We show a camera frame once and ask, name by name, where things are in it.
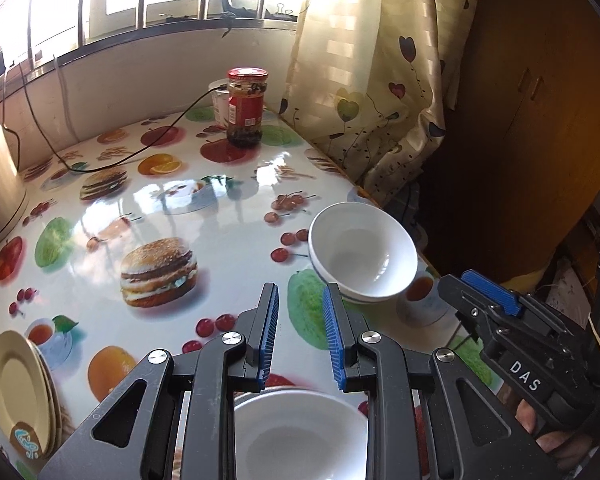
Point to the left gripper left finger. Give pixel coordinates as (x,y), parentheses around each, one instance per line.
(175,409)

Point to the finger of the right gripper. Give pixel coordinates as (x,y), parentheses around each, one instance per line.
(492,292)
(474,308)

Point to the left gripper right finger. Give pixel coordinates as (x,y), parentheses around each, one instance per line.
(428,415)

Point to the large blue striped bowl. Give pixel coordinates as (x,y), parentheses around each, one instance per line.
(293,433)

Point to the small blue striped bowl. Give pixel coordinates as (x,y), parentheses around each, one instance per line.
(363,250)

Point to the large beige fish plate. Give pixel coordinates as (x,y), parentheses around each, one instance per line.
(24,412)

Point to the right hand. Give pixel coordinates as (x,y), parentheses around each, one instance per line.
(568,449)

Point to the fruit print tablecloth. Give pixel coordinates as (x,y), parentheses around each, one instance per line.
(157,236)

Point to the white cup behind jar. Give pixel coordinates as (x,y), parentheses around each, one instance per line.
(219,95)

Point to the red lidded sauce jar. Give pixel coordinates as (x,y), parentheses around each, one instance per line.
(246,89)

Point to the heart patterned curtain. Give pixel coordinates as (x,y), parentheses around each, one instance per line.
(369,81)

